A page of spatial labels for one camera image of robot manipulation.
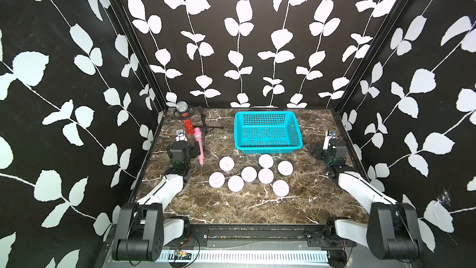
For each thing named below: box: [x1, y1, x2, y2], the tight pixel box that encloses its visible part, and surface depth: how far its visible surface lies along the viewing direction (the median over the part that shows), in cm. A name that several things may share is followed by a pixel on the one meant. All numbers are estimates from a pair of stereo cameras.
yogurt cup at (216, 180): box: [208, 171, 226, 190], surface depth 85 cm
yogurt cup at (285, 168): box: [277, 160, 294, 177], surface depth 90 cm
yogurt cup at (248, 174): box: [240, 165, 258, 183], surface depth 88 cm
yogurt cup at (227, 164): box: [218, 155, 236, 174], surface depth 90 cm
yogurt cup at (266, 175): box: [257, 167, 275, 185], surface depth 87 cm
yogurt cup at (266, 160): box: [257, 153, 274, 169], surface depth 92 cm
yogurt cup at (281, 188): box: [272, 179, 291, 198], surface depth 83 cm
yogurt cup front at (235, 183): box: [226, 174, 245, 193], surface depth 84 cm
